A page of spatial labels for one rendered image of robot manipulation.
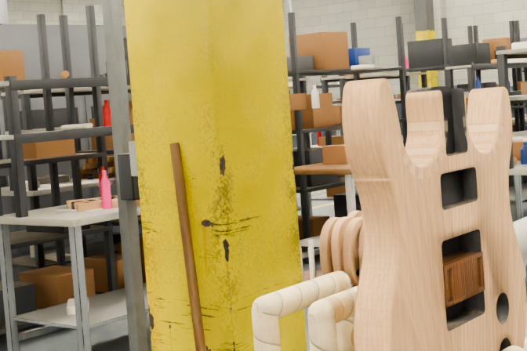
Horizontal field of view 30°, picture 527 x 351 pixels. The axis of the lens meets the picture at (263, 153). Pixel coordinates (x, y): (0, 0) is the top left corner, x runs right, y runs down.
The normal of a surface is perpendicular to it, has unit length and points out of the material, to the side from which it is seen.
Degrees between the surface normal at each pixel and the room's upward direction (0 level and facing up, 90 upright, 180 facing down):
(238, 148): 90
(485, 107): 70
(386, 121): 90
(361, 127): 90
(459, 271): 90
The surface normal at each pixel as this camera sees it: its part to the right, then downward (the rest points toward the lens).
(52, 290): -0.65, 0.09
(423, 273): 0.80, -0.03
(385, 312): -0.59, -0.21
